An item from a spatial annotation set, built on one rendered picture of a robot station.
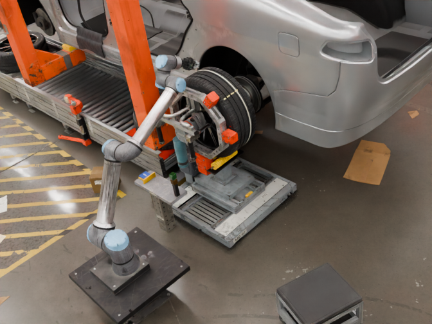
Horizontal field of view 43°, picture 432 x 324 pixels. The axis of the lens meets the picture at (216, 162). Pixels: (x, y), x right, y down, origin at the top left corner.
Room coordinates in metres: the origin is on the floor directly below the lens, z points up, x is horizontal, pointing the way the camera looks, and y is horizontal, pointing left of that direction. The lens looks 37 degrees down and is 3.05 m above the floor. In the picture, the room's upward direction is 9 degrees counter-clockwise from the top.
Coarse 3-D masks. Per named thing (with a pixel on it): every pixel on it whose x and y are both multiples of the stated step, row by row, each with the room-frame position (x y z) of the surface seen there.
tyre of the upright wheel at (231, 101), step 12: (204, 72) 3.55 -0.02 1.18; (216, 72) 3.52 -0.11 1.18; (192, 84) 3.47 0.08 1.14; (204, 84) 3.39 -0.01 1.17; (216, 84) 3.39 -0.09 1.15; (228, 84) 3.40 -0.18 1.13; (228, 96) 3.31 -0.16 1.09; (228, 108) 3.25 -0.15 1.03; (240, 108) 3.28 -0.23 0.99; (252, 108) 3.33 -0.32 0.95; (228, 120) 3.23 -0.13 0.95; (240, 120) 3.24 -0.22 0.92; (252, 120) 3.31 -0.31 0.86; (240, 132) 3.23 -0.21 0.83; (252, 132) 3.32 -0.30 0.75; (240, 144) 3.26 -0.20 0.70; (216, 156) 3.37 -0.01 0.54
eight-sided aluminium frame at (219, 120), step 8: (176, 96) 3.50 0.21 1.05; (192, 96) 3.36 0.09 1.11; (200, 96) 3.32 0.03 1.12; (176, 104) 3.59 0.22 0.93; (208, 112) 3.25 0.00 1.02; (216, 112) 3.25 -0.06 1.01; (176, 120) 3.57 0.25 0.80; (216, 120) 3.20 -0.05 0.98; (224, 120) 3.21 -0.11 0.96; (224, 128) 3.20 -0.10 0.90; (224, 144) 3.20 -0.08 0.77; (200, 152) 3.38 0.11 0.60; (208, 152) 3.37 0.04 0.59; (216, 152) 3.24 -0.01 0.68
